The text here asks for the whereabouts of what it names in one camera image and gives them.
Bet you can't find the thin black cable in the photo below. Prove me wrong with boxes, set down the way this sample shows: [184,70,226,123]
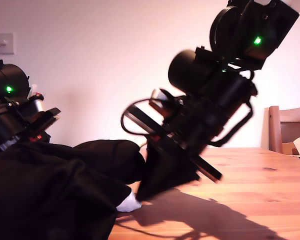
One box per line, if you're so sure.
[120,98,166,136]

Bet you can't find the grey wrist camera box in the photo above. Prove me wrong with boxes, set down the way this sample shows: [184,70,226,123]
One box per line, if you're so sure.
[26,94,45,116]
[151,87,177,112]

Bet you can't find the white wall light switch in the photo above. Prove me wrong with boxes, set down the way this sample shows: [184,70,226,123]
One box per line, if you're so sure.
[0,32,16,55]

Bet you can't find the black shorts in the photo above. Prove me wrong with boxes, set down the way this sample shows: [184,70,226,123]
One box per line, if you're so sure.
[0,139,148,240]

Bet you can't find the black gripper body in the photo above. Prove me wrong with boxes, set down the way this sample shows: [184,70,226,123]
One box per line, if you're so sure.
[0,104,62,151]
[124,99,229,184]

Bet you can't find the small cardboard box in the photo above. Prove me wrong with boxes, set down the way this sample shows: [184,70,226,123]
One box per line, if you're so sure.
[280,142,300,156]

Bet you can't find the brown wooden chair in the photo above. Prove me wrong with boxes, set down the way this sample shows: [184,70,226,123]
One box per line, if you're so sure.
[267,106,300,154]

